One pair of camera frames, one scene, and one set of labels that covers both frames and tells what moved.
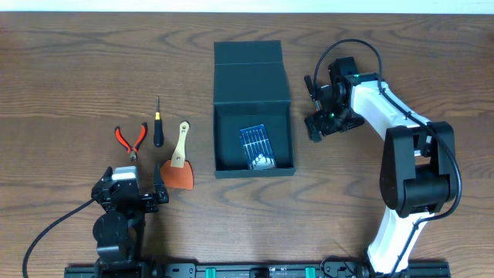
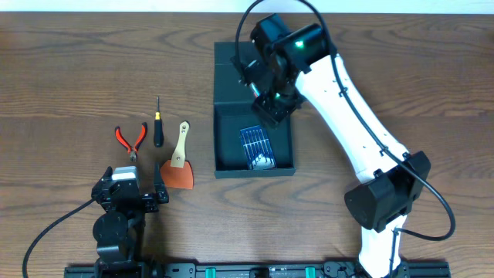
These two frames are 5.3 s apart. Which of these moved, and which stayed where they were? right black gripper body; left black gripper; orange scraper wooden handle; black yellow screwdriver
Moved: right black gripper body
Stayed: black yellow screwdriver; left black gripper; orange scraper wooden handle
